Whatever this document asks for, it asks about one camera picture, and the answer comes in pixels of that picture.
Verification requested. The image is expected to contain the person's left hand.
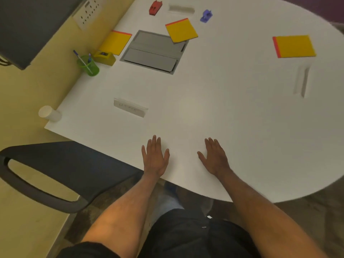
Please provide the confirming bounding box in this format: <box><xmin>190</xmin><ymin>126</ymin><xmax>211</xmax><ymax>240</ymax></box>
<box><xmin>141</xmin><ymin>135</ymin><xmax>170</xmax><ymax>178</ymax></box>

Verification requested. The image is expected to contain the person's right hand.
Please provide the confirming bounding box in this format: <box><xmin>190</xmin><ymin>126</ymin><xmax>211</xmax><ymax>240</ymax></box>
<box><xmin>197</xmin><ymin>137</ymin><xmax>231</xmax><ymax>177</ymax></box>

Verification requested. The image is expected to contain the person's left forearm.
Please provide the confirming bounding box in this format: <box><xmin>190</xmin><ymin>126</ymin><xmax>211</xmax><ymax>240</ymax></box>
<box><xmin>81</xmin><ymin>172</ymin><xmax>162</xmax><ymax>258</ymax></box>

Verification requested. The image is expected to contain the person's right forearm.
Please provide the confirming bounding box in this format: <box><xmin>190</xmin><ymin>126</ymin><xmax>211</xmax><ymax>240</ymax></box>
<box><xmin>216</xmin><ymin>169</ymin><xmax>329</xmax><ymax>258</ymax></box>

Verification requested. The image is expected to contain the white table socket slot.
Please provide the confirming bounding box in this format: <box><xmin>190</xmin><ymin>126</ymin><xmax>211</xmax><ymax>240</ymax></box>
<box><xmin>113</xmin><ymin>98</ymin><xmax>149</xmax><ymax>118</ymax></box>
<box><xmin>293</xmin><ymin>65</ymin><xmax>311</xmax><ymax>99</ymax></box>

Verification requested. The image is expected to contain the person's grey trouser leg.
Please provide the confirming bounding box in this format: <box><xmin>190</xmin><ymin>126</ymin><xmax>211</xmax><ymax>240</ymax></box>
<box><xmin>149</xmin><ymin>185</ymin><xmax>186</xmax><ymax>227</ymax></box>

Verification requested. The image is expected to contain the black office chair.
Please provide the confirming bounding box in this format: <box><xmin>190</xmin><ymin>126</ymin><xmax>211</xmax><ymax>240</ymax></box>
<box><xmin>0</xmin><ymin>141</ymin><xmax>144</xmax><ymax>214</ymax></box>

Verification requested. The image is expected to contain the person's black shirt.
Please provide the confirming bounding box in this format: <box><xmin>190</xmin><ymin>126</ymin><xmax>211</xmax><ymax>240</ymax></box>
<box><xmin>57</xmin><ymin>208</ymin><xmax>262</xmax><ymax>258</ymax></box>

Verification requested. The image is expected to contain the yellow tape dispenser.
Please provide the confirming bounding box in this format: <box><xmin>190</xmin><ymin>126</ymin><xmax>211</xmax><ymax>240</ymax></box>
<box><xmin>93</xmin><ymin>50</ymin><xmax>117</xmax><ymax>67</ymax></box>

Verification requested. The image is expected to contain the green pen holder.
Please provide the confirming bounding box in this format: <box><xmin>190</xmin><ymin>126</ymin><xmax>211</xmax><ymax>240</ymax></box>
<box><xmin>77</xmin><ymin>55</ymin><xmax>100</xmax><ymax>77</ymax></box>

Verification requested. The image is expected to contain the white paper cup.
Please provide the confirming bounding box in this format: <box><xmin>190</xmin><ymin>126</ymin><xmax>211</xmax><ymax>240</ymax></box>
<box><xmin>38</xmin><ymin>105</ymin><xmax>62</xmax><ymax>123</ymax></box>

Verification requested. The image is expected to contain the yellow notepad with red edge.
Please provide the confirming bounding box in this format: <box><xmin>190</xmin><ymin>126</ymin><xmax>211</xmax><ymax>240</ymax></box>
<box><xmin>272</xmin><ymin>35</ymin><xmax>317</xmax><ymax>59</ymax></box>
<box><xmin>99</xmin><ymin>30</ymin><xmax>133</xmax><ymax>56</ymax></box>
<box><xmin>165</xmin><ymin>18</ymin><xmax>199</xmax><ymax>44</ymax></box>

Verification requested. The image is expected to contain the red stapler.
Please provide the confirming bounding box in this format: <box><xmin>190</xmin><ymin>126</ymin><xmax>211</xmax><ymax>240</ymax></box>
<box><xmin>149</xmin><ymin>0</ymin><xmax>163</xmax><ymax>16</ymax></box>

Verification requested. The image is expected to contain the purple stapler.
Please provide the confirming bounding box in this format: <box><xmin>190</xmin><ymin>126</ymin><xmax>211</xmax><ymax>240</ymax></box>
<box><xmin>200</xmin><ymin>9</ymin><xmax>213</xmax><ymax>23</ymax></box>

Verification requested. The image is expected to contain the grey table cable box lid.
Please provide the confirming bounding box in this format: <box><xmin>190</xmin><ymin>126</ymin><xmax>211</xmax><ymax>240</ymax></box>
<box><xmin>120</xmin><ymin>30</ymin><xmax>189</xmax><ymax>75</ymax></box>

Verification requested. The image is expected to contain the white wall socket panel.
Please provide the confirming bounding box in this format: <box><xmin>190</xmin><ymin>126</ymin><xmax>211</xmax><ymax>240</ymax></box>
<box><xmin>73</xmin><ymin>0</ymin><xmax>108</xmax><ymax>31</ymax></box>

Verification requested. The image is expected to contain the black wall monitor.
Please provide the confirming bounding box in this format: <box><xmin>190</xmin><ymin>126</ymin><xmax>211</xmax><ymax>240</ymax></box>
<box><xmin>0</xmin><ymin>0</ymin><xmax>84</xmax><ymax>70</ymax></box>

